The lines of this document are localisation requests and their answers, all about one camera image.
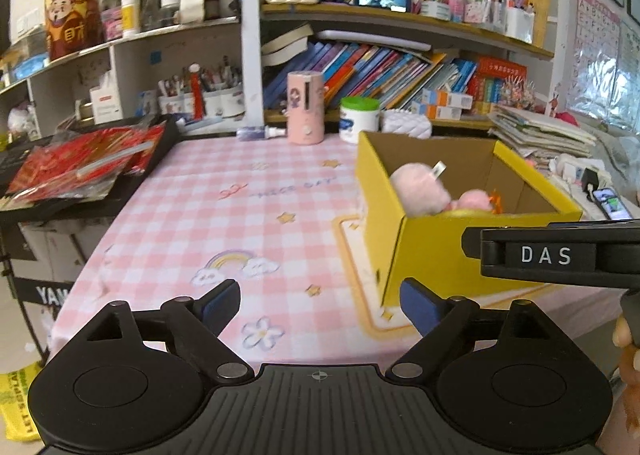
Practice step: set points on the large white pen holder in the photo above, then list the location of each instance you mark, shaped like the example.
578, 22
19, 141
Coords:
222, 105

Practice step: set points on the pink small box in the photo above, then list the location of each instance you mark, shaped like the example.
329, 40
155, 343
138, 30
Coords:
112, 25

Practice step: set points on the pink fluffy heart plush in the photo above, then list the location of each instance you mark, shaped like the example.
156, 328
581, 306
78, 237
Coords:
472, 199

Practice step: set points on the white bottle yellow label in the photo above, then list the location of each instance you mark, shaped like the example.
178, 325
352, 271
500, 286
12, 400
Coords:
131, 17

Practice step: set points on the person's right hand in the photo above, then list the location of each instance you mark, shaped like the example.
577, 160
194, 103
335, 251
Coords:
631, 357

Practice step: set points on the small blue spray bottle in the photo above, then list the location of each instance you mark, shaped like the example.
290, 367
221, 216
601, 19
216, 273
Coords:
250, 134

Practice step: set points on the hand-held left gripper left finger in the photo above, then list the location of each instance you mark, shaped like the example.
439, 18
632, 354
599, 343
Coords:
221, 307

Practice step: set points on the blue packets pile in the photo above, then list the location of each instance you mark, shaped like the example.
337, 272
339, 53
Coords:
27, 67

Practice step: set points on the yellow plastic bag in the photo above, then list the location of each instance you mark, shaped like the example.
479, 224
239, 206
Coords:
20, 400

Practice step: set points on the black plug adapter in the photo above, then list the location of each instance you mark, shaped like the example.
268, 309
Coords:
592, 180

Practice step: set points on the white crumpled plastic bag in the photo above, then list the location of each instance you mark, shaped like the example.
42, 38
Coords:
20, 120

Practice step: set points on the white cabinet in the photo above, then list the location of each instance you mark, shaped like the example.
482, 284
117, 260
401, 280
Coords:
55, 250

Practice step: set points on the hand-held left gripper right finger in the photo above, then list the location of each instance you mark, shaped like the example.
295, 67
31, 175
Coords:
421, 307

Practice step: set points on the stack of papers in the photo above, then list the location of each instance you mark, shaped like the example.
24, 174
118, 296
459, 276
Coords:
540, 132

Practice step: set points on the pink checked tablecloth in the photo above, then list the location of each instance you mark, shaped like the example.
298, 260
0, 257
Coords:
200, 215

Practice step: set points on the white wall switch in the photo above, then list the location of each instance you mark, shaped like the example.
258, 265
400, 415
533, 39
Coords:
27, 21

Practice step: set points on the dark glass jar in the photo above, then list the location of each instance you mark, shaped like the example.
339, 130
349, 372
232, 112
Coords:
170, 12

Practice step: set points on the black keyboard stand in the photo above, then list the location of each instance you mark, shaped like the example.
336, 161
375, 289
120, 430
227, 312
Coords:
47, 295

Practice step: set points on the wooden bookshelf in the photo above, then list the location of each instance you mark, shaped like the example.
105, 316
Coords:
350, 10

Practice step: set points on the black electric keyboard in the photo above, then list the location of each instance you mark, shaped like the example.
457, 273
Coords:
12, 157

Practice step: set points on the pink cylinder humidifier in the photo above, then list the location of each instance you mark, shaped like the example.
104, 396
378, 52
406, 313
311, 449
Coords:
305, 110

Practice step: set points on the blue orange medicine box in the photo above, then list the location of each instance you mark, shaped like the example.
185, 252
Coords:
437, 112
447, 97

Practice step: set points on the red fortune god figure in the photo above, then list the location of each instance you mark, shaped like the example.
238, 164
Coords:
70, 30

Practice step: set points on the row of leaning books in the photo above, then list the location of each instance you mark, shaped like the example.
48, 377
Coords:
375, 70

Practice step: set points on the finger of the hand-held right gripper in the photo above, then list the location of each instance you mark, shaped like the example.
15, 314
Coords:
472, 242

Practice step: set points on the colourful spiky ornament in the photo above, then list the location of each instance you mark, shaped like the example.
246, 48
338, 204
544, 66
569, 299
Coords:
519, 95

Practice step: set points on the pink plush pig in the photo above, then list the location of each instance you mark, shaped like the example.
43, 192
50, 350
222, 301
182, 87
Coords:
417, 190

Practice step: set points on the red boxed book set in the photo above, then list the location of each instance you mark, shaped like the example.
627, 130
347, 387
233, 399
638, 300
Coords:
500, 75

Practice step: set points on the cream desk mat orange border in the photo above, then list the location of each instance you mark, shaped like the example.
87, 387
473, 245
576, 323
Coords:
360, 285

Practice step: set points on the gold round tin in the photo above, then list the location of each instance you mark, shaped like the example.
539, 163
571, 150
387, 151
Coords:
86, 112

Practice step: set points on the smartphone on charger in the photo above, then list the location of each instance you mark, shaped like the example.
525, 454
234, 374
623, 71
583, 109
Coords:
612, 205

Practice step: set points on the pink alphabet wall poster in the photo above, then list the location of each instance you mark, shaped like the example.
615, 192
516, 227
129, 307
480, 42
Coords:
595, 60

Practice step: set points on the red tassel doll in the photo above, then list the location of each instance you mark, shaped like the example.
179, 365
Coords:
197, 95

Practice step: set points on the small white pen holder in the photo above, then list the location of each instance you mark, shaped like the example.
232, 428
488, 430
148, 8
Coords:
172, 102

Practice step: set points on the small orange toy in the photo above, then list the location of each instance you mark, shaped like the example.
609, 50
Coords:
495, 202

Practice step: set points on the white quilted pouch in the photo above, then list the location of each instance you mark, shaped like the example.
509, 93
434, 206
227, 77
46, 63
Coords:
405, 124

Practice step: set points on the white power strip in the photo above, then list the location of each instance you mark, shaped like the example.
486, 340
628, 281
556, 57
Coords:
565, 167

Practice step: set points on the red decorations packet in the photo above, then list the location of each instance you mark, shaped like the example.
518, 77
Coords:
75, 160

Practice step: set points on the white jar green lid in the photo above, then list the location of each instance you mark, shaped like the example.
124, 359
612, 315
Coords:
357, 125

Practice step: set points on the yellow cardboard box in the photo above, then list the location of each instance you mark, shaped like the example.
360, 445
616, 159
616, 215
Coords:
430, 255

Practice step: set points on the thick white book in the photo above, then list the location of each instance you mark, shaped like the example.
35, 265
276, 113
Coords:
285, 47

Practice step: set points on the white shelf unit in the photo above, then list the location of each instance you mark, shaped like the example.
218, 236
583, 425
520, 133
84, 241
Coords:
135, 65

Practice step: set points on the white square pen holder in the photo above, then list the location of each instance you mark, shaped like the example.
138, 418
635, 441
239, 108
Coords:
519, 25

